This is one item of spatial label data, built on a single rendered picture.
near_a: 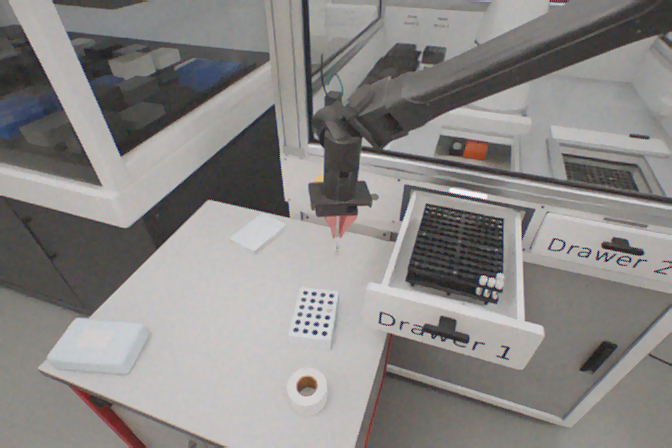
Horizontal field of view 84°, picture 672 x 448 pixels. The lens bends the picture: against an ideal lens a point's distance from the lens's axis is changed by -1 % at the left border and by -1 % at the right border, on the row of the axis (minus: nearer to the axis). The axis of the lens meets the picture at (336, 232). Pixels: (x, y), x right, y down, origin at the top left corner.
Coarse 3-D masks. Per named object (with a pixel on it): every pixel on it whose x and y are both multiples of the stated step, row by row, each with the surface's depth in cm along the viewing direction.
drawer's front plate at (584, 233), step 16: (544, 224) 81; (560, 224) 80; (576, 224) 79; (592, 224) 78; (608, 224) 78; (544, 240) 84; (576, 240) 81; (592, 240) 80; (608, 240) 79; (640, 240) 76; (656, 240) 75; (560, 256) 85; (576, 256) 83; (592, 256) 82; (608, 256) 81; (640, 256) 78; (656, 256) 77; (624, 272) 82; (640, 272) 81
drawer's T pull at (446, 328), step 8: (440, 320) 62; (448, 320) 62; (456, 320) 62; (424, 328) 61; (432, 328) 60; (440, 328) 60; (448, 328) 61; (440, 336) 61; (448, 336) 60; (456, 336) 59; (464, 336) 59
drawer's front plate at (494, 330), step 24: (384, 288) 65; (384, 312) 67; (408, 312) 65; (432, 312) 63; (456, 312) 61; (480, 312) 61; (408, 336) 69; (480, 336) 63; (504, 336) 61; (528, 336) 59; (504, 360) 65
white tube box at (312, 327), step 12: (300, 288) 81; (312, 288) 81; (300, 300) 79; (312, 300) 80; (324, 300) 79; (336, 300) 79; (300, 312) 77; (312, 312) 77; (324, 312) 77; (336, 312) 79; (300, 324) 75; (312, 324) 75; (324, 324) 75; (288, 336) 73; (300, 336) 72; (312, 336) 72; (324, 336) 75; (312, 348) 75; (324, 348) 74
